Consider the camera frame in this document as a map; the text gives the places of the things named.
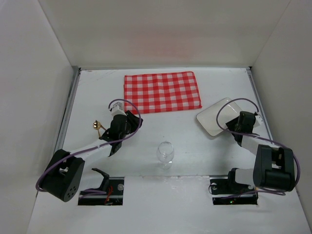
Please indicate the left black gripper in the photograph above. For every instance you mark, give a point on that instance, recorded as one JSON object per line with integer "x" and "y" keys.
{"x": 110, "y": 140}

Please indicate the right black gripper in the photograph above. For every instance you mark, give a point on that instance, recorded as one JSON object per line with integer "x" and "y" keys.
{"x": 234, "y": 125}

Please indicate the white rectangular plate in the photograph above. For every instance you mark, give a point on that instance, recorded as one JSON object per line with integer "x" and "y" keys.
{"x": 207, "y": 118}

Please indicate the red white checkered cloth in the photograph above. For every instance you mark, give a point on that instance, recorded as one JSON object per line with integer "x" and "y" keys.
{"x": 165, "y": 92}

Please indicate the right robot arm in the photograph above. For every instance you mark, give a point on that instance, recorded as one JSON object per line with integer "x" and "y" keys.
{"x": 273, "y": 170}

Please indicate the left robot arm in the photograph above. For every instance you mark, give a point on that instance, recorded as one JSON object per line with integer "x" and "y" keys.
{"x": 63, "y": 174}

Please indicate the gold spoon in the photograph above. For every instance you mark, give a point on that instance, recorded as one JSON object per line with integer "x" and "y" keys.
{"x": 97, "y": 126}

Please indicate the clear wine glass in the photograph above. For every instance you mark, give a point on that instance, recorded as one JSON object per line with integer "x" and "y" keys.
{"x": 165, "y": 154}

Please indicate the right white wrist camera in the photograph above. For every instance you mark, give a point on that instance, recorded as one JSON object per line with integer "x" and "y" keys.
{"x": 258, "y": 119}

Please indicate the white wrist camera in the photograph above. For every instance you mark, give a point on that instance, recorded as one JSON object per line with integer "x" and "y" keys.
{"x": 117, "y": 109}
{"x": 258, "y": 119}

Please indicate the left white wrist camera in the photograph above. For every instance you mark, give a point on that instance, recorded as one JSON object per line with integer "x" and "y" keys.
{"x": 117, "y": 109}

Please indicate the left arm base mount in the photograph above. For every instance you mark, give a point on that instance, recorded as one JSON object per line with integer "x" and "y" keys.
{"x": 108, "y": 193}

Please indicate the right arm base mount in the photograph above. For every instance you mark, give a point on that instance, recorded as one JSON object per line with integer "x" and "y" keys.
{"x": 232, "y": 189}

